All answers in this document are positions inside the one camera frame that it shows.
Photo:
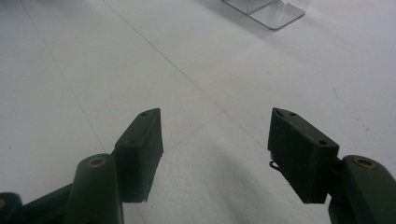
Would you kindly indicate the clear plastic pen organizer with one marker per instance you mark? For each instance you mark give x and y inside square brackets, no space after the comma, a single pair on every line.
[271,12]

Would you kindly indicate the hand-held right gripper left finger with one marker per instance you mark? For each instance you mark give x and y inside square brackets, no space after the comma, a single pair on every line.
[140,155]

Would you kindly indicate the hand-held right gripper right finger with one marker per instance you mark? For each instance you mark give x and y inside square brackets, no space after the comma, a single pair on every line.
[300,155]

